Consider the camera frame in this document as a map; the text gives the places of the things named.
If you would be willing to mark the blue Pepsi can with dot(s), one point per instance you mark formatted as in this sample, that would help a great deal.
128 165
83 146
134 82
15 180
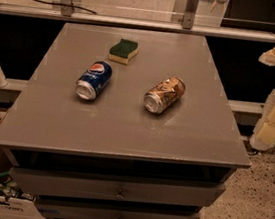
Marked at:
93 81

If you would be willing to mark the grey metal rail frame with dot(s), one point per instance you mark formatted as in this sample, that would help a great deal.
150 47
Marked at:
86 12

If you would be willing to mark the green yellow sponge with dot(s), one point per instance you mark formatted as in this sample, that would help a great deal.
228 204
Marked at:
123 51

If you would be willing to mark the grey drawer cabinet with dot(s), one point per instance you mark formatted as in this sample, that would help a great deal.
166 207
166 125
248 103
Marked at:
111 158

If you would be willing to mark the orange soda can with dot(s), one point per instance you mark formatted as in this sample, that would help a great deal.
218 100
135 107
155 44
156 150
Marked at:
161 96

